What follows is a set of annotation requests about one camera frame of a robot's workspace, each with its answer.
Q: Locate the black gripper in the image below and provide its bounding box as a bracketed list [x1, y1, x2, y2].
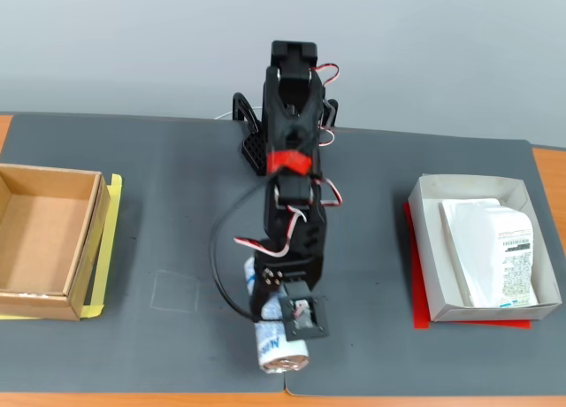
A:
[247, 250, 327, 323]

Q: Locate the grey table mat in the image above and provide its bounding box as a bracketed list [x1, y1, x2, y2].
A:
[281, 126, 566, 398]
[0, 113, 287, 395]

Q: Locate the white cardboard box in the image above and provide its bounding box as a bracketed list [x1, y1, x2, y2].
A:
[406, 173, 563, 323]

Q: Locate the red white servo wire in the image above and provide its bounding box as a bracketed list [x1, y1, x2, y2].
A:
[315, 63, 342, 88]
[233, 205, 309, 258]

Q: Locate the black table clamp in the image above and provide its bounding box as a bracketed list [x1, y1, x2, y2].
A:
[233, 91, 261, 132]
[325, 97, 340, 128]

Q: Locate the thick black camera cable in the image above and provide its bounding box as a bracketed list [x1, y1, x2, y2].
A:
[209, 172, 284, 322]

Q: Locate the white labelled pouch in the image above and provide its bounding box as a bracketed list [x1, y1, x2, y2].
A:
[438, 197, 540, 310]

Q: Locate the red tape wrap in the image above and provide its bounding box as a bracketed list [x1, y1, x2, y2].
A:
[265, 150, 311, 176]

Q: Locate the red paper sheet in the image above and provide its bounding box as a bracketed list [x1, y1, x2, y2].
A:
[402, 202, 532, 332]

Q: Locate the white blue drink can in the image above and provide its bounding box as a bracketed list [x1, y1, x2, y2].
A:
[241, 256, 313, 375]

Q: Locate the brown cardboard box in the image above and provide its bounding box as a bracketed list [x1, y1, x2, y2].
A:
[0, 162, 111, 322]

